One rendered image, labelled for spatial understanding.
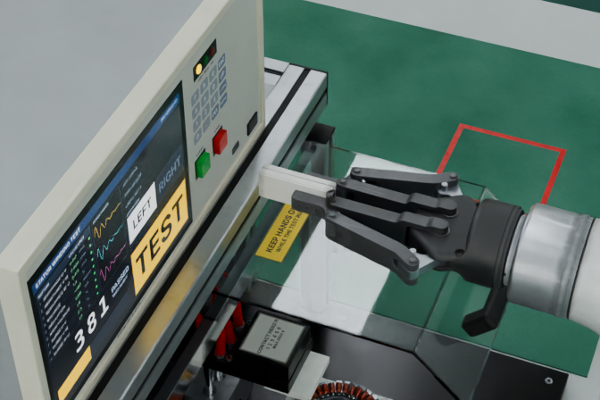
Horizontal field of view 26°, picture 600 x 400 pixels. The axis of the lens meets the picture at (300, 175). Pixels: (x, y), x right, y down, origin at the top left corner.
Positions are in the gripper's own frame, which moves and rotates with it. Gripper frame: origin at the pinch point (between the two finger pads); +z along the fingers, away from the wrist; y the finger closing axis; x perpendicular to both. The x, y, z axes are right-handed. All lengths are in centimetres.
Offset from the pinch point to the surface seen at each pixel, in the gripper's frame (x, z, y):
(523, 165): -43, -10, 60
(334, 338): -41.2, 2.5, 18.2
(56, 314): 5.3, 9.5, -25.3
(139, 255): -0.3, 9.5, -12.6
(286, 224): -11.7, 3.8, 6.5
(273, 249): -11.7, 3.6, 2.8
